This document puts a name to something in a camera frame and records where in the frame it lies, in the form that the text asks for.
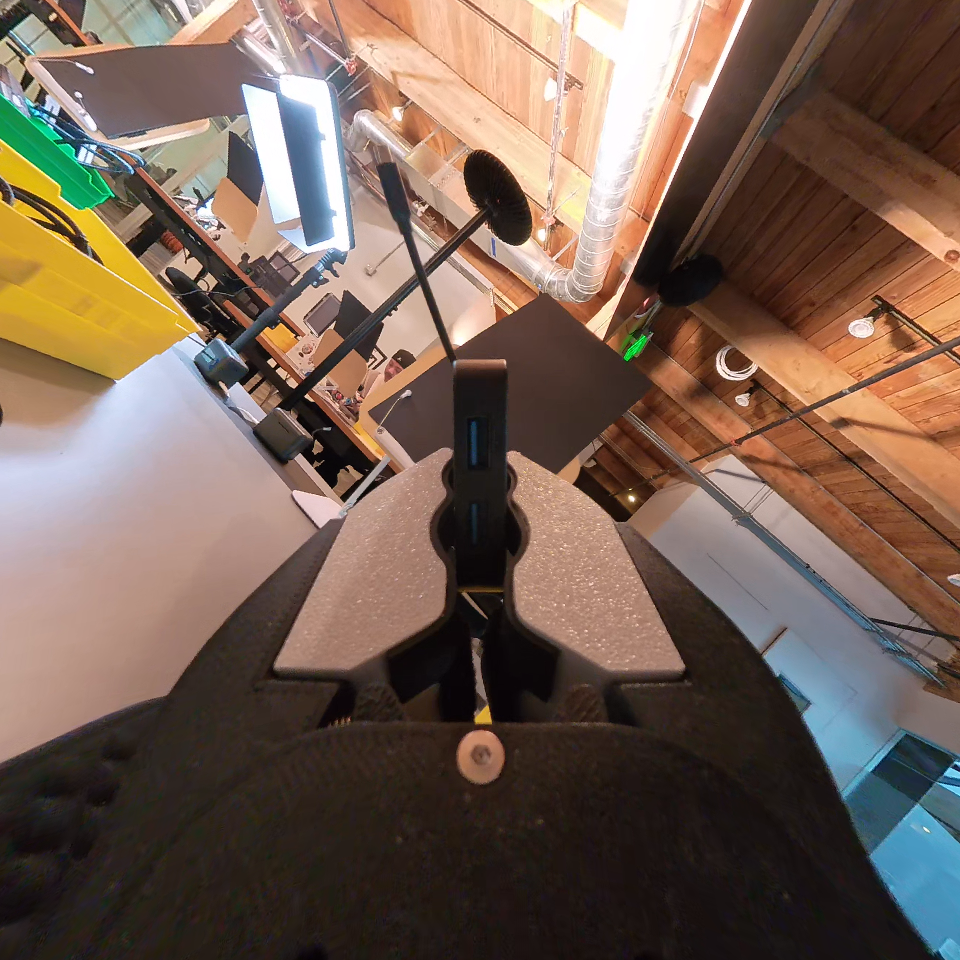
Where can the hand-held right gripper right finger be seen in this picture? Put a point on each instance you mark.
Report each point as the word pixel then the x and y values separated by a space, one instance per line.
pixel 600 600

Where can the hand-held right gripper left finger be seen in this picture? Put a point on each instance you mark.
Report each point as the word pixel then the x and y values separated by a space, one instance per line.
pixel 360 592

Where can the yellow plastic bin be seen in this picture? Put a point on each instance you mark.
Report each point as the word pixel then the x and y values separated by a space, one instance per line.
pixel 15 165
pixel 75 337

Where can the grey table clamp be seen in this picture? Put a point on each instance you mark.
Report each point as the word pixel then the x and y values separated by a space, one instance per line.
pixel 283 435
pixel 221 364

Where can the large cardboard box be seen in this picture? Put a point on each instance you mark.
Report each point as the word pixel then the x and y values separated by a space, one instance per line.
pixel 341 367

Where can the bright green object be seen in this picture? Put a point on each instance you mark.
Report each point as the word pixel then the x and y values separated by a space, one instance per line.
pixel 637 345

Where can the grey laptop screen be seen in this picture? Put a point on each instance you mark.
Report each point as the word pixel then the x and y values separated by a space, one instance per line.
pixel 322 315

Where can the thin black boom pole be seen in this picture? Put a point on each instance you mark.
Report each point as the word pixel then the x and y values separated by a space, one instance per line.
pixel 420 270

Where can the black swivel chair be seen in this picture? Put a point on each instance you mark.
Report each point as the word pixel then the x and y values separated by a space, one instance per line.
pixel 191 296

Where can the black padded cushion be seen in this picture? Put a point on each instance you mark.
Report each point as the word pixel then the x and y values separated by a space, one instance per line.
pixel 60 825

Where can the long wooden desk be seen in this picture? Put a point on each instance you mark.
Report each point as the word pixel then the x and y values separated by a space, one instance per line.
pixel 187 225

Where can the small cardboard box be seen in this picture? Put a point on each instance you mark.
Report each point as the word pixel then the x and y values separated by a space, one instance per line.
pixel 236 202

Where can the LED light panel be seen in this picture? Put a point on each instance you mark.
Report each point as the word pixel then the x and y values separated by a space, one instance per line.
pixel 307 150

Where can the green plastic bin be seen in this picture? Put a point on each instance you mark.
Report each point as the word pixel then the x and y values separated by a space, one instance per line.
pixel 45 150

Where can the black panel wooden edge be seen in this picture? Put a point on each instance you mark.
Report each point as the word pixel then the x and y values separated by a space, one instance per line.
pixel 150 90

